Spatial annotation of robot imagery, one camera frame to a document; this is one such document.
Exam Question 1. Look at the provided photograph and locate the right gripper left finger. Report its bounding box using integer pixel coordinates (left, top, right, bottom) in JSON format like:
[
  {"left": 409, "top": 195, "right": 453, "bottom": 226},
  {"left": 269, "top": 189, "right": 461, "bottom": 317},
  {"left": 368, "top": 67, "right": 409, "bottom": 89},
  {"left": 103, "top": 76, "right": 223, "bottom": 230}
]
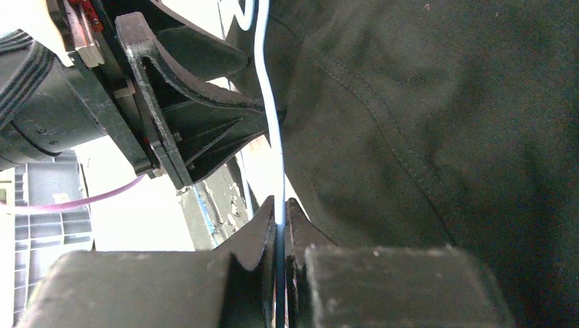
[{"left": 216, "top": 195, "right": 276, "bottom": 327}]

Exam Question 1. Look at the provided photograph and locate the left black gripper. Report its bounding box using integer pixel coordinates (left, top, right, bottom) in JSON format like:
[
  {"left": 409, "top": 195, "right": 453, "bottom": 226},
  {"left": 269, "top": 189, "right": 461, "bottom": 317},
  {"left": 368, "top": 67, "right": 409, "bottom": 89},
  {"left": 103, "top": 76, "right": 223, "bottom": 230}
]
[{"left": 47, "top": 1, "right": 268, "bottom": 189}]

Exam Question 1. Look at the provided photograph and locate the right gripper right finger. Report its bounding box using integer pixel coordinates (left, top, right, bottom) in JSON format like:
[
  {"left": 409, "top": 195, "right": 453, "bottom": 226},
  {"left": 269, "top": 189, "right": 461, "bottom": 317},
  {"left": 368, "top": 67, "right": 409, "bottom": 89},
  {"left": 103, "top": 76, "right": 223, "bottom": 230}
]
[{"left": 285, "top": 198, "right": 336, "bottom": 327}]

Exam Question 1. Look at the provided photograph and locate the light blue hanger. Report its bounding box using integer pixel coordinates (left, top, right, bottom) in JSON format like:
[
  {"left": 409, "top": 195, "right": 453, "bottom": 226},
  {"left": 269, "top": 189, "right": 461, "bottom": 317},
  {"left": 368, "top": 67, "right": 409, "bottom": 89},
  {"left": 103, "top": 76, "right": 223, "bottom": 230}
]
[{"left": 218, "top": 1, "right": 287, "bottom": 327}]

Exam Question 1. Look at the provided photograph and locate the black skirt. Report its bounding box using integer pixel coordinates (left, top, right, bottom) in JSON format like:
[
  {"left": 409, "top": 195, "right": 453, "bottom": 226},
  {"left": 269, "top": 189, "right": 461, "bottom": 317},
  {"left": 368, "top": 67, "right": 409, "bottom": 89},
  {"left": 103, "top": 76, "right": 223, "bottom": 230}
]
[{"left": 266, "top": 1, "right": 578, "bottom": 327}]

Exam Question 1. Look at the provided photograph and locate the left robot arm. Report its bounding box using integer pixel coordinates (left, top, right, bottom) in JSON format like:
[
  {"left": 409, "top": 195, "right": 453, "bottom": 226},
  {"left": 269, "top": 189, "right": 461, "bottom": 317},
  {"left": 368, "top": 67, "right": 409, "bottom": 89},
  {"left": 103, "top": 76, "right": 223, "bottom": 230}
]
[{"left": 1, "top": 1, "right": 268, "bottom": 189}]

